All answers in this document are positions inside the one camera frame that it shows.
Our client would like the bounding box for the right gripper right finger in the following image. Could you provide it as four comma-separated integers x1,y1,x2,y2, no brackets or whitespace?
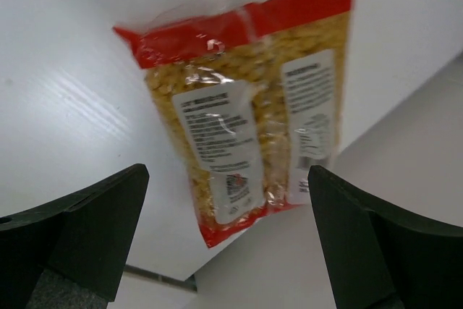
308,165,462,308

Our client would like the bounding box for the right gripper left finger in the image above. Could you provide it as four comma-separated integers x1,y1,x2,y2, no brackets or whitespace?
1,164,149,308

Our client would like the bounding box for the red fusilli pasta bag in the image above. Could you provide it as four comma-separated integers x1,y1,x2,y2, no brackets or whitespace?
114,0,354,247

